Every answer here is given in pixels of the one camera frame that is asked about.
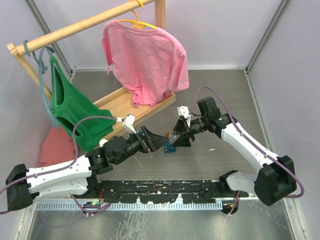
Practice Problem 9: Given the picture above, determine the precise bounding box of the white slotted cable duct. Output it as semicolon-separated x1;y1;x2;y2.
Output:
35;200;223;211

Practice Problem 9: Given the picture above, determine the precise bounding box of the grey-blue plastic hanger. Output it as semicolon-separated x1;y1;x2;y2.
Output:
23;40;60;129

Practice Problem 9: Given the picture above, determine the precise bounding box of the yellow plastic hanger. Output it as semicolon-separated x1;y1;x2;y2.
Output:
117;10;157;29

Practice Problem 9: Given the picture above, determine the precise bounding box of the purple cable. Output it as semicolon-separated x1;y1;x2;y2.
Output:
0;115;123;215
191;86;305;200

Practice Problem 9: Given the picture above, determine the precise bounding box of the green tank top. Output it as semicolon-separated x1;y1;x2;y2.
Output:
49;56;116;152

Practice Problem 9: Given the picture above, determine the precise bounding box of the wooden clothes rack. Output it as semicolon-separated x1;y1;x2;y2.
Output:
6;0;177;141

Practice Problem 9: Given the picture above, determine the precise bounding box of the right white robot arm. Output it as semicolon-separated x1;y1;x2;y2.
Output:
172;97;298;206

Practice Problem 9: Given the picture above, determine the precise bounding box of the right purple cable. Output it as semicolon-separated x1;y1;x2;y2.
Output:
191;86;305;200

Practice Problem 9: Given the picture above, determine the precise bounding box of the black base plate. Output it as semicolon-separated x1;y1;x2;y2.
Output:
75;180;237;204

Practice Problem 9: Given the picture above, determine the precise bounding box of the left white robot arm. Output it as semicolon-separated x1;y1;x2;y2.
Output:
1;126;169;212

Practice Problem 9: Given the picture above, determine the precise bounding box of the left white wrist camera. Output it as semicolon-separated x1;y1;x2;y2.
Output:
122;114;137;134

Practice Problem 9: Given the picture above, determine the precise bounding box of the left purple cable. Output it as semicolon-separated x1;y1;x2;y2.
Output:
0;115;123;215

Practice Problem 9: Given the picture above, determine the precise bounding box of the red folded cloth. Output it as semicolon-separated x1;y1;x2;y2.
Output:
37;126;76;168

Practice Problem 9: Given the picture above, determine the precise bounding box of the pink t-shirt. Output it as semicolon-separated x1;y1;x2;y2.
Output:
101;20;190;108

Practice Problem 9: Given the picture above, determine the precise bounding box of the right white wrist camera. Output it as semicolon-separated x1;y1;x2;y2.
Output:
176;106;191;128

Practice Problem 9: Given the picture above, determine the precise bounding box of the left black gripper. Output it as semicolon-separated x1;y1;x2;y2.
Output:
114;124;168;165

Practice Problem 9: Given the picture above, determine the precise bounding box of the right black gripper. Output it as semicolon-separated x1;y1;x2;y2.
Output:
170;115;209;148

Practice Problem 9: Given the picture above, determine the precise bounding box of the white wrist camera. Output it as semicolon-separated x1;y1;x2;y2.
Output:
176;106;191;128
122;114;137;134

